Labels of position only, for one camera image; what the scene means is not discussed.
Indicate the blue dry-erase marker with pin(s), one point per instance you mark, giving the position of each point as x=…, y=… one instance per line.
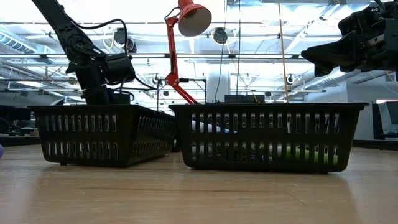
x=199, y=126
x=261, y=157

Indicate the black slotted plastic basket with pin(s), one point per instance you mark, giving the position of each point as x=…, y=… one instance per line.
x=84, y=137
x=267, y=138

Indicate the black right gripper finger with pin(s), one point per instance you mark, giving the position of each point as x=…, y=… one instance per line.
x=321, y=71
x=332, y=54

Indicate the long ceiling light bar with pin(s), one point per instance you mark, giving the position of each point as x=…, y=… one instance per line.
x=202, y=56

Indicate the red desk lamp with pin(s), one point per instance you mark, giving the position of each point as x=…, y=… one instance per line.
x=196, y=21

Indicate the black box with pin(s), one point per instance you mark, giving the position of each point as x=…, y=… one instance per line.
x=244, y=99

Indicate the black desk partition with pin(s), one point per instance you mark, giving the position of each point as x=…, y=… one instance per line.
x=374, y=124

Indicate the dark desk furniture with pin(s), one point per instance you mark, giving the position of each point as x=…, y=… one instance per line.
x=12, y=115

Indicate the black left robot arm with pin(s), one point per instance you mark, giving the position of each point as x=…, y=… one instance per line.
x=62, y=21

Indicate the silver ventilation duct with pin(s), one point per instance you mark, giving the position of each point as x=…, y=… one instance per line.
x=15, y=42
x=335, y=79

